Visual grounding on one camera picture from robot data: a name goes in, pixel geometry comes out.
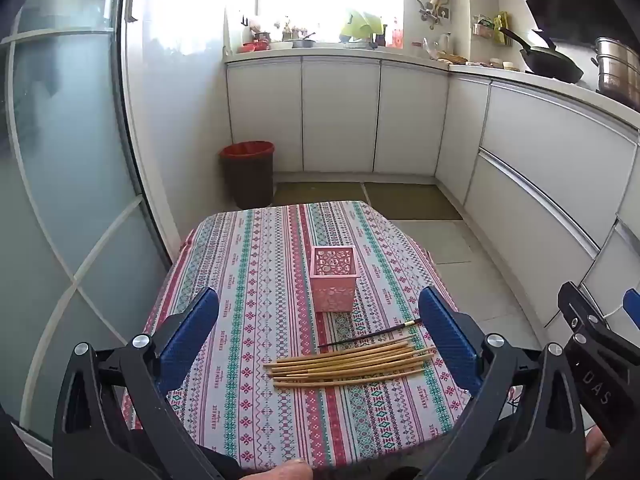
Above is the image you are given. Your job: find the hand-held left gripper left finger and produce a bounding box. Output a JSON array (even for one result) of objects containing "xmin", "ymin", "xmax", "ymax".
[{"xmin": 50, "ymin": 286, "xmax": 226, "ymax": 480}]

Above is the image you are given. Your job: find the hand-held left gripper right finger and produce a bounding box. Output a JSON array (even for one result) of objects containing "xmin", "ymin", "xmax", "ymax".
[{"xmin": 418, "ymin": 286, "xmax": 587, "ymax": 480}]

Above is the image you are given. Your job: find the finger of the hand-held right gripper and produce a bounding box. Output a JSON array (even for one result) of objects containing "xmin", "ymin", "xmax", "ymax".
[
  {"xmin": 557, "ymin": 281, "xmax": 609, "ymax": 347},
  {"xmin": 622, "ymin": 289, "xmax": 640, "ymax": 329}
]

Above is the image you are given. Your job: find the black chopstick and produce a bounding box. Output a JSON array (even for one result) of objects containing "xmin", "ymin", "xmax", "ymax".
[{"xmin": 317, "ymin": 318, "xmax": 424, "ymax": 349}]

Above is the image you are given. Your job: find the pile of bamboo chopsticks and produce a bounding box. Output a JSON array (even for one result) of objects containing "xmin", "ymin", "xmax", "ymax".
[{"xmin": 263, "ymin": 336, "xmax": 437, "ymax": 389}]

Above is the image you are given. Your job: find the pink perforated plastic basket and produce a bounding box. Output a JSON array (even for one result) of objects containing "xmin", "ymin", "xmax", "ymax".
[{"xmin": 309, "ymin": 245, "xmax": 362, "ymax": 315}]

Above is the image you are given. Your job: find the patterned striped tablecloth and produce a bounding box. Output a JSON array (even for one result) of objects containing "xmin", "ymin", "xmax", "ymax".
[{"xmin": 122, "ymin": 201, "xmax": 473, "ymax": 472}]

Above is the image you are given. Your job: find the person's bare leg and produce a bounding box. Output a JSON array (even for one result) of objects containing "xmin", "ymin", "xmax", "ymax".
[
  {"xmin": 269, "ymin": 459, "xmax": 314, "ymax": 480},
  {"xmin": 584, "ymin": 429, "xmax": 609, "ymax": 462}
]

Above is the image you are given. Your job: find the olive floor mat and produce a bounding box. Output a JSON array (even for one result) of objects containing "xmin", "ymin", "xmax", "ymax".
[
  {"xmin": 363, "ymin": 182, "xmax": 464, "ymax": 222},
  {"xmin": 272, "ymin": 181, "xmax": 371, "ymax": 207}
]

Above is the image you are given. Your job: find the brown trash bin red liner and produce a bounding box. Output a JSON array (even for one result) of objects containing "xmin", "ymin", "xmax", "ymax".
[{"xmin": 219, "ymin": 140, "xmax": 276, "ymax": 211}]

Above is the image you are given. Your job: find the frosted glass sliding door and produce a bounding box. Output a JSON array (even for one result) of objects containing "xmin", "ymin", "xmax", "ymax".
[{"xmin": 0, "ymin": 0, "xmax": 173, "ymax": 461}]

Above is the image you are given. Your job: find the white cabinet door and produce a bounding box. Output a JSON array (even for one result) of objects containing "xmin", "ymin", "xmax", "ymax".
[
  {"xmin": 373, "ymin": 61, "xmax": 450, "ymax": 177},
  {"xmin": 301, "ymin": 57, "xmax": 382, "ymax": 174},
  {"xmin": 226, "ymin": 56, "xmax": 304, "ymax": 174},
  {"xmin": 434, "ymin": 76, "xmax": 492, "ymax": 207}
]

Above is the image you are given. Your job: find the steel steamer pot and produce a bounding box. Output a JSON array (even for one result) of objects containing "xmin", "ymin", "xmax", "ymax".
[{"xmin": 591, "ymin": 37, "xmax": 640, "ymax": 109}]

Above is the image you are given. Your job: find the black wok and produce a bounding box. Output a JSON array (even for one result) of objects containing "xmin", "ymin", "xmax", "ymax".
[{"xmin": 499, "ymin": 27, "xmax": 585, "ymax": 85}]

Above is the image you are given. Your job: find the white cutting board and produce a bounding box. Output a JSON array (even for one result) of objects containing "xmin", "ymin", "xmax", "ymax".
[{"xmin": 223, "ymin": 6, "xmax": 246, "ymax": 54}]

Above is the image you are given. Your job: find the green plastic bowl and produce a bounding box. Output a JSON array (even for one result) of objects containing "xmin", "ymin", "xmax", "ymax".
[{"xmin": 341, "ymin": 9, "xmax": 384, "ymax": 42}]

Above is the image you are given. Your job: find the wall rack with packets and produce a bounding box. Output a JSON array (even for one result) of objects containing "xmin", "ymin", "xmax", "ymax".
[{"xmin": 472, "ymin": 11, "xmax": 512, "ymax": 47}]

